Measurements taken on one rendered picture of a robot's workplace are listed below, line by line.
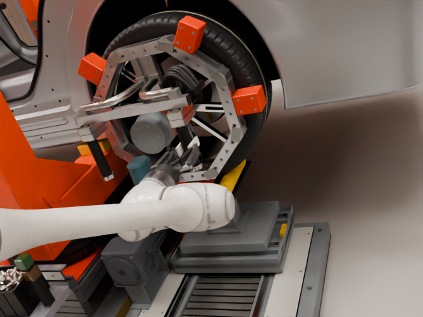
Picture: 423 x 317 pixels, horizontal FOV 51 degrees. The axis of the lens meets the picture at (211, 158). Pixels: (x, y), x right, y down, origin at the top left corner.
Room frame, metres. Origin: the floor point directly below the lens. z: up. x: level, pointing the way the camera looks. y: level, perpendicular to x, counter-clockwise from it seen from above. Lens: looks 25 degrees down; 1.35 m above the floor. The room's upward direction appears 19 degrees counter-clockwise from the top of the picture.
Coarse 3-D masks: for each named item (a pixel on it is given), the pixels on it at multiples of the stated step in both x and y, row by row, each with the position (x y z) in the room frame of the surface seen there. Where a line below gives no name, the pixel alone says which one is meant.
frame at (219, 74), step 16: (128, 48) 1.55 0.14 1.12; (144, 48) 1.52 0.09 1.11; (160, 48) 1.49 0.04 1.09; (176, 48) 1.47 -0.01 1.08; (112, 64) 1.58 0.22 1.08; (192, 64) 1.45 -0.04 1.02; (208, 64) 1.43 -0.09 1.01; (112, 80) 1.61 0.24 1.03; (224, 80) 1.41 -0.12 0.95; (96, 96) 1.64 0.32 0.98; (224, 96) 1.42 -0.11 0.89; (112, 128) 1.64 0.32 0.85; (240, 128) 1.41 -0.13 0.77; (112, 144) 1.65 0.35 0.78; (128, 144) 1.68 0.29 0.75; (224, 144) 1.45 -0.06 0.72; (128, 160) 1.63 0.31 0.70; (224, 160) 1.45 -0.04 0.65; (192, 176) 1.53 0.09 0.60; (208, 176) 1.49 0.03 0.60
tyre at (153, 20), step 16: (160, 16) 1.62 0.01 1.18; (176, 16) 1.59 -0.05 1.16; (192, 16) 1.60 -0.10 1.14; (208, 16) 1.63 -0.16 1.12; (224, 16) 1.68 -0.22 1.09; (128, 32) 1.63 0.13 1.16; (144, 32) 1.60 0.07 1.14; (160, 32) 1.58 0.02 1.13; (208, 32) 1.51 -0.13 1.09; (224, 32) 1.56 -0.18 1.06; (240, 32) 1.64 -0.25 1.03; (112, 48) 1.67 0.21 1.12; (208, 48) 1.51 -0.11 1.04; (224, 48) 1.49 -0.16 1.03; (240, 48) 1.53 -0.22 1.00; (256, 48) 1.63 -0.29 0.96; (224, 64) 1.49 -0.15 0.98; (240, 64) 1.47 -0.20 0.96; (256, 64) 1.55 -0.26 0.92; (240, 80) 1.47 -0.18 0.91; (256, 80) 1.50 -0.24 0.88; (112, 96) 1.72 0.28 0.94; (256, 128) 1.47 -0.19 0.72; (240, 144) 1.50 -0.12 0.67; (240, 160) 1.52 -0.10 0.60
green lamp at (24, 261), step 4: (20, 256) 1.27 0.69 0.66; (24, 256) 1.26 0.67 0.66; (28, 256) 1.26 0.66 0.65; (16, 260) 1.25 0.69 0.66; (20, 260) 1.24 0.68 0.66; (24, 260) 1.24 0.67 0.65; (28, 260) 1.25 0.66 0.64; (32, 260) 1.26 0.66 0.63; (16, 264) 1.25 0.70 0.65; (20, 264) 1.24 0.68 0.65; (24, 264) 1.23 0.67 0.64; (28, 264) 1.25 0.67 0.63; (32, 264) 1.26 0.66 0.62; (20, 268) 1.24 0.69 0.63; (24, 268) 1.24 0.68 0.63; (28, 268) 1.24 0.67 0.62
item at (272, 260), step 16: (288, 208) 1.76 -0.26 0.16; (288, 224) 1.64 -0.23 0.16; (272, 240) 1.59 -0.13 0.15; (288, 240) 1.59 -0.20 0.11; (176, 256) 1.70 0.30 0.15; (192, 256) 1.67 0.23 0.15; (208, 256) 1.63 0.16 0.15; (224, 256) 1.59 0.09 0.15; (240, 256) 1.56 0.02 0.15; (256, 256) 1.52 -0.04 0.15; (272, 256) 1.49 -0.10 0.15; (176, 272) 1.66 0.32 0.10; (192, 272) 1.62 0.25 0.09; (208, 272) 1.59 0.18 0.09; (224, 272) 1.55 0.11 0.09; (240, 272) 1.52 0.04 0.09; (256, 272) 1.49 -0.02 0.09; (272, 272) 1.45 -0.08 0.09
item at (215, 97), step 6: (168, 60) 1.78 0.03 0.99; (174, 60) 1.77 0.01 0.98; (162, 66) 1.80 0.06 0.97; (168, 66) 1.78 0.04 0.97; (198, 72) 1.73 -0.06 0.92; (198, 78) 1.73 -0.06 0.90; (204, 78) 1.72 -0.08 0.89; (210, 84) 1.71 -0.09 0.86; (204, 90) 1.70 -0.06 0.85; (210, 90) 1.72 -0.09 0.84; (216, 90) 1.71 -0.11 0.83; (198, 96) 1.69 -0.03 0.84; (204, 96) 1.69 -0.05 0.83; (210, 96) 1.72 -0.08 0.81; (216, 96) 1.71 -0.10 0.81; (198, 114) 1.76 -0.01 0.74; (204, 114) 1.75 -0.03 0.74; (216, 114) 1.72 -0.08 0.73; (204, 120) 1.75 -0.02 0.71; (210, 120) 1.74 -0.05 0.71
